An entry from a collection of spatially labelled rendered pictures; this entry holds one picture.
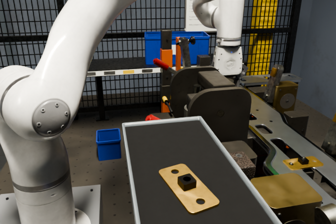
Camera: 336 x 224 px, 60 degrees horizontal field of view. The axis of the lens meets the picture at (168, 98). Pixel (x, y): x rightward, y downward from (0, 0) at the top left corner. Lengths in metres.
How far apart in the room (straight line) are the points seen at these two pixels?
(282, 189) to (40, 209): 0.49
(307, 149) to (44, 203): 0.63
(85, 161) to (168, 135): 0.85
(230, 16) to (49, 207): 0.75
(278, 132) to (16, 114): 0.65
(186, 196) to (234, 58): 0.77
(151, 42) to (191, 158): 1.01
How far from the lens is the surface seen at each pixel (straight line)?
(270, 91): 1.11
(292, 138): 0.85
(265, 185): 0.51
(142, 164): 0.40
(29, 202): 0.71
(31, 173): 0.67
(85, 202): 0.92
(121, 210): 1.02
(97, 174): 1.19
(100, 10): 0.63
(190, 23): 1.57
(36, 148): 0.68
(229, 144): 0.61
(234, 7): 1.01
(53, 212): 0.73
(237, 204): 0.34
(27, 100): 0.55
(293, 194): 0.51
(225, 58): 1.04
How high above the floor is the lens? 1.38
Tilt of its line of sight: 21 degrees down
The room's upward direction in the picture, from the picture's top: straight up
